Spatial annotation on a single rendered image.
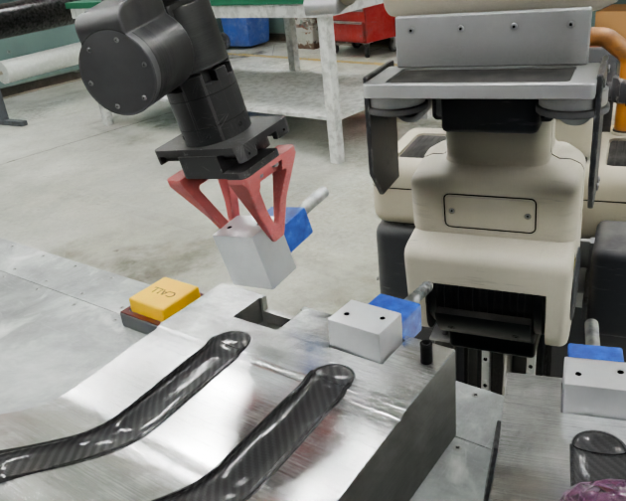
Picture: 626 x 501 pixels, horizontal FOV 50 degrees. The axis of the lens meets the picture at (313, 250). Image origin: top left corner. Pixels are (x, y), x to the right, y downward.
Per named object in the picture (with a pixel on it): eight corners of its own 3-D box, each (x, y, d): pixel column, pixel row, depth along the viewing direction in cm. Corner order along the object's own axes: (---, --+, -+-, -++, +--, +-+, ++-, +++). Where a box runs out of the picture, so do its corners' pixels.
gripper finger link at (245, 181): (274, 260, 54) (235, 155, 50) (214, 254, 59) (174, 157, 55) (320, 220, 59) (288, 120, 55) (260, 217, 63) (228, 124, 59)
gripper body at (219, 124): (245, 170, 51) (212, 76, 47) (159, 171, 57) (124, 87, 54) (294, 135, 55) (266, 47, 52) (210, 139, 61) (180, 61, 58)
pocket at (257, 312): (268, 326, 67) (263, 294, 65) (311, 339, 64) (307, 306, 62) (238, 349, 64) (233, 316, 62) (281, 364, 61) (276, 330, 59)
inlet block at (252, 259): (313, 214, 69) (296, 167, 67) (352, 215, 66) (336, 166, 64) (233, 285, 61) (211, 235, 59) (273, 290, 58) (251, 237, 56)
